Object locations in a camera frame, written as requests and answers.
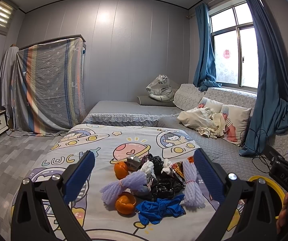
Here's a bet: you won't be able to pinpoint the yellow rim trash bin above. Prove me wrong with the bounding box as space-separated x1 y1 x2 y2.
248 175 285 219

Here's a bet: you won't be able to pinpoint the purple foam net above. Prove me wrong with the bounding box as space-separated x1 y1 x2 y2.
183 159 205 208
100 171 147 206

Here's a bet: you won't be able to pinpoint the black plastic bag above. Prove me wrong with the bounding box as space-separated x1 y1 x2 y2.
133 153 184 201

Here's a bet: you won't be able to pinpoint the orange peel cup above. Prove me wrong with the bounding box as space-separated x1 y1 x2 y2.
115 192 137 216

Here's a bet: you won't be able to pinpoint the blue glove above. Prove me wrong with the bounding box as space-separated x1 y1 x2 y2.
136 194 185 226

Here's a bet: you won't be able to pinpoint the white tissue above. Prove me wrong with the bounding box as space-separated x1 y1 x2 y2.
140 160 156 178

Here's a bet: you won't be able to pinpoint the orange snack wrapper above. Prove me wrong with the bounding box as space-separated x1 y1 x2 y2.
171 156 197 183

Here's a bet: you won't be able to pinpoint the person's right hand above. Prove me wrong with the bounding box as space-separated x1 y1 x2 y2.
276 193 288 233

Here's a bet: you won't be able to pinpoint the cartoon print bedsheet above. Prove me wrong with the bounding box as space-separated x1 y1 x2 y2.
28 124 219 240

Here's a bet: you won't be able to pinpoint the orange peel piece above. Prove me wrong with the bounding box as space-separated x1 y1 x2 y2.
113 161 129 180

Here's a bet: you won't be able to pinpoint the cream crumpled clothes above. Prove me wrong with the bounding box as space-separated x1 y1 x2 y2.
177 108 225 139

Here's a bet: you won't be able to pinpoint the silver foil wrapper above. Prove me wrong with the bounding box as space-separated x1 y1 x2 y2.
125 154 141 171

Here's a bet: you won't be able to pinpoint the right blue curtain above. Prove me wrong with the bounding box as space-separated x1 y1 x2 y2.
239 0 288 157

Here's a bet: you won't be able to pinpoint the blue curtain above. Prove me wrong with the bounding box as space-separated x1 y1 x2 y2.
193 3 221 92
239 0 288 157

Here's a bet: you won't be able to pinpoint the baby print pillow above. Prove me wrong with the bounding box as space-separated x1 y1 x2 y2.
220 104 252 146
197 97 223 113

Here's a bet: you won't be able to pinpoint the striped sheet covered rack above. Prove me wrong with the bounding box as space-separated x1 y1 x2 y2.
10 35 86 135

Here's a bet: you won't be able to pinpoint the grey flat pillow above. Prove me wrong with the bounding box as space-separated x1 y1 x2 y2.
137 96 175 107

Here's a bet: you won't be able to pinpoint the left blue curtain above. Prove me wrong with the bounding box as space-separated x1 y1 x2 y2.
193 3 221 92

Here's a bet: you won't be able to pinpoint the white tiger plush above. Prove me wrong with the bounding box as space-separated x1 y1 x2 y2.
146 75 175 102

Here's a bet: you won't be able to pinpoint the grey hanging cloth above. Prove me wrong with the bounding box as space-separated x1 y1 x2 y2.
0 45 19 120

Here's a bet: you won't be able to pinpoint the window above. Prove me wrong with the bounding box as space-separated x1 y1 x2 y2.
209 2 259 90

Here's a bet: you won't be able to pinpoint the window blind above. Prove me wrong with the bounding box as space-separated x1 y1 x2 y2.
0 0 17 36

